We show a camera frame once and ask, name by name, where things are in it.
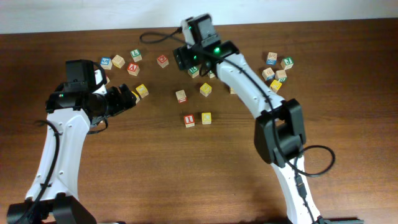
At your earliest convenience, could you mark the blue G letter block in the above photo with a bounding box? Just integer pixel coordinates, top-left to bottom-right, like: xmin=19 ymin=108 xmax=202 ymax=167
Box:
xmin=100 ymin=57 xmax=113 ymax=70

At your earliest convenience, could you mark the green L letter block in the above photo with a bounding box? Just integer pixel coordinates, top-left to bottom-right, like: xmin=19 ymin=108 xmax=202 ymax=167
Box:
xmin=130 ymin=49 xmax=142 ymax=62

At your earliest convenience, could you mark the red C letter block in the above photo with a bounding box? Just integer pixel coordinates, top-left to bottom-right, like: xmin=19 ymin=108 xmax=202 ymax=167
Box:
xmin=157 ymin=55 xmax=169 ymax=68

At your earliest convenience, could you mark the green R side block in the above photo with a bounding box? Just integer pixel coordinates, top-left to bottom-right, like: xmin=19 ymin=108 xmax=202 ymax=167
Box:
xmin=275 ymin=70 xmax=287 ymax=83

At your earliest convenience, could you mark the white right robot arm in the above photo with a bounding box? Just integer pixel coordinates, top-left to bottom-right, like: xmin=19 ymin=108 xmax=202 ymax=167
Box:
xmin=174 ymin=14 xmax=326 ymax=223

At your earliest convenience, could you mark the green R letter block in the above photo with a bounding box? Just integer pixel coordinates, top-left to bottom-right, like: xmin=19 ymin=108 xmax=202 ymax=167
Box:
xmin=188 ymin=66 xmax=199 ymax=78

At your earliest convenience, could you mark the red A block left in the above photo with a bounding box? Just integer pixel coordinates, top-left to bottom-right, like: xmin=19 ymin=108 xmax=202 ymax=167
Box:
xmin=127 ymin=63 xmax=140 ymax=76

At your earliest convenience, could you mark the yellow block near R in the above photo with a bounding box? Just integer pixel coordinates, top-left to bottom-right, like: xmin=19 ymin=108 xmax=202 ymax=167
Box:
xmin=200 ymin=83 xmax=212 ymax=97

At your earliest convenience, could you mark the red 6 number block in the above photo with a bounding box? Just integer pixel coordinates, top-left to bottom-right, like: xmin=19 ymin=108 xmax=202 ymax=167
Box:
xmin=105 ymin=76 xmax=110 ymax=85

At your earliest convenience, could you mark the yellow block left lower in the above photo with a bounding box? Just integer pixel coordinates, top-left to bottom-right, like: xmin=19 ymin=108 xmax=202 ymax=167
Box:
xmin=131 ymin=91 xmax=140 ymax=104

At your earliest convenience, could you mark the blue X wooden block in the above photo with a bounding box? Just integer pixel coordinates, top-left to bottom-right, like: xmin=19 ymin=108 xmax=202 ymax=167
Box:
xmin=266 ymin=52 xmax=277 ymax=65

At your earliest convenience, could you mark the plain wooden block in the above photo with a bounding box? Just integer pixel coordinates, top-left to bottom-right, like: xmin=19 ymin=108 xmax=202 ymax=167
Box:
xmin=111 ymin=55 xmax=126 ymax=68

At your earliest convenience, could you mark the blue side wooden block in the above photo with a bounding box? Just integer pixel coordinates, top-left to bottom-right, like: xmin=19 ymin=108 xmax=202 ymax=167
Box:
xmin=262 ymin=67 xmax=275 ymax=82

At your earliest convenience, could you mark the red side wooden block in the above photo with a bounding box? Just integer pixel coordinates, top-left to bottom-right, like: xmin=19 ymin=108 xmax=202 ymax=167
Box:
xmin=175 ymin=90 xmax=187 ymax=103

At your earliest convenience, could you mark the green J letter block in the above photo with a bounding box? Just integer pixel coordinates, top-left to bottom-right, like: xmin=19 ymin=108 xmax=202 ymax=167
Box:
xmin=280 ymin=57 xmax=294 ymax=70

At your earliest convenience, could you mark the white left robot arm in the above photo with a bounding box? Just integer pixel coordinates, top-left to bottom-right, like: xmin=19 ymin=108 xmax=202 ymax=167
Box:
xmin=7 ymin=59 xmax=137 ymax=223

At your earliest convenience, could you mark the yellow block left middle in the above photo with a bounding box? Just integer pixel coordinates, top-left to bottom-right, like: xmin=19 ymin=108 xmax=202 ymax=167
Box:
xmin=136 ymin=84 xmax=149 ymax=98

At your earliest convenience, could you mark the red I letter block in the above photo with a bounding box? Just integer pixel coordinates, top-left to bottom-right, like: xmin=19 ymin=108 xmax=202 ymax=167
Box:
xmin=183 ymin=114 xmax=195 ymax=128

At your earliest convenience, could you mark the green Z letter block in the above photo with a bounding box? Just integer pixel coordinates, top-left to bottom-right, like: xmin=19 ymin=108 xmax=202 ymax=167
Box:
xmin=207 ymin=70 xmax=215 ymax=78

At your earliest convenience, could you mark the yellow block cluster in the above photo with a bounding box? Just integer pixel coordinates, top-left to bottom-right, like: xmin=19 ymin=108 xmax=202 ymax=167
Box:
xmin=269 ymin=80 xmax=282 ymax=93
xmin=201 ymin=113 xmax=212 ymax=124

